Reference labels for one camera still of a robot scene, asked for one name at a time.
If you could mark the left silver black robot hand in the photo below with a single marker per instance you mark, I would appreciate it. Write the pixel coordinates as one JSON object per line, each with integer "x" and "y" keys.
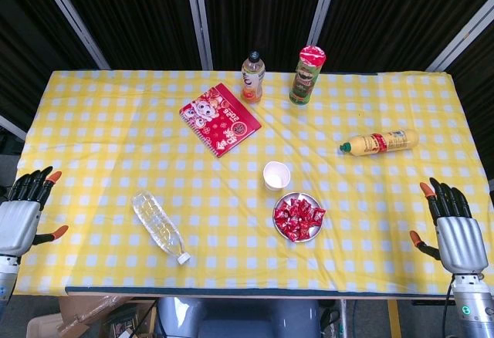
{"x": 17, "y": 222}

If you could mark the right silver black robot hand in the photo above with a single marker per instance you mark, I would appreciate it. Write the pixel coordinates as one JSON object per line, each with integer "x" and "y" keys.
{"x": 459, "y": 237}

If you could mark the silver metal plate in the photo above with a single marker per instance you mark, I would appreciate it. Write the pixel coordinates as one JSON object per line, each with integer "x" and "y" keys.
{"x": 313, "y": 200}

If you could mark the white paper cup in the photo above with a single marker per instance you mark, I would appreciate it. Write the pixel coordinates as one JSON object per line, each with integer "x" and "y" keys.
{"x": 276, "y": 176}

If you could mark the white plastic bin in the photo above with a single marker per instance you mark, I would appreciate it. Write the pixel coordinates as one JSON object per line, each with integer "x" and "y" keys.
{"x": 42, "y": 326}

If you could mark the brown cardboard box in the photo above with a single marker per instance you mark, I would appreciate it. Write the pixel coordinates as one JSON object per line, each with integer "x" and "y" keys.
{"x": 85, "y": 311}

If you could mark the yellow squeeze bottle green cap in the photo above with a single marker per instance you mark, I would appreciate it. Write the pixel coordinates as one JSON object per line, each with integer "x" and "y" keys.
{"x": 382, "y": 142}

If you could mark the clear plastic water bottle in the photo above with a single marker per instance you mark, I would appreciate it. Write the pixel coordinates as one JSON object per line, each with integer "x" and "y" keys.
{"x": 154, "y": 222}

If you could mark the yellow white checked tablecloth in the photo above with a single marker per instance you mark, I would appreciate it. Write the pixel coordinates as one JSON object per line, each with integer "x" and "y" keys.
{"x": 116, "y": 122}

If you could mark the metal table leg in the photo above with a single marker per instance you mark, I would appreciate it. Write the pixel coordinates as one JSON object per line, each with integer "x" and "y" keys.
{"x": 346, "y": 322}

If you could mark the dark curtain panel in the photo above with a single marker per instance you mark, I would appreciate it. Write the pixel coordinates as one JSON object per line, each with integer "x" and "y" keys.
{"x": 478, "y": 95}
{"x": 23, "y": 44}
{"x": 262, "y": 6}
{"x": 135, "y": 17}
{"x": 386, "y": 14}

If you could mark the green Pringles can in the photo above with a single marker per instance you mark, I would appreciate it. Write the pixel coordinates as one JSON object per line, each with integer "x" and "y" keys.
{"x": 305, "y": 79}

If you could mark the red spiral notebook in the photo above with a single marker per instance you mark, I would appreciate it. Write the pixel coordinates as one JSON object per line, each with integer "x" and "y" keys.
{"x": 220, "y": 122}

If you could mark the grey robot torso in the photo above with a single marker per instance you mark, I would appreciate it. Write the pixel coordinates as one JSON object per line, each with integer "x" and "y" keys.
{"x": 231, "y": 318}

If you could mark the orange drink bottle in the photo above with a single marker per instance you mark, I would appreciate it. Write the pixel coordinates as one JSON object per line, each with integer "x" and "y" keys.
{"x": 252, "y": 79}

